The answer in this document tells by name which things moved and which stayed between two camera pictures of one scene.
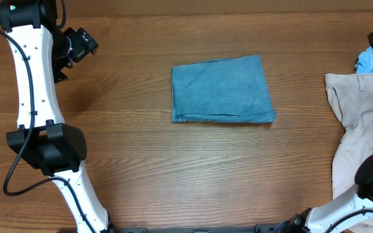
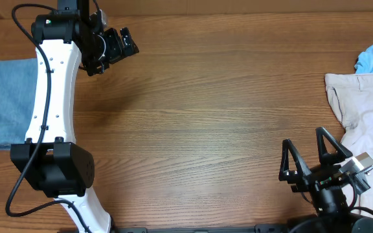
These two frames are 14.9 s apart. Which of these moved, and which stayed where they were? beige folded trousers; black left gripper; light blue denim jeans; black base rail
Moved: light blue denim jeans; black left gripper
Stayed: black base rail; beige folded trousers
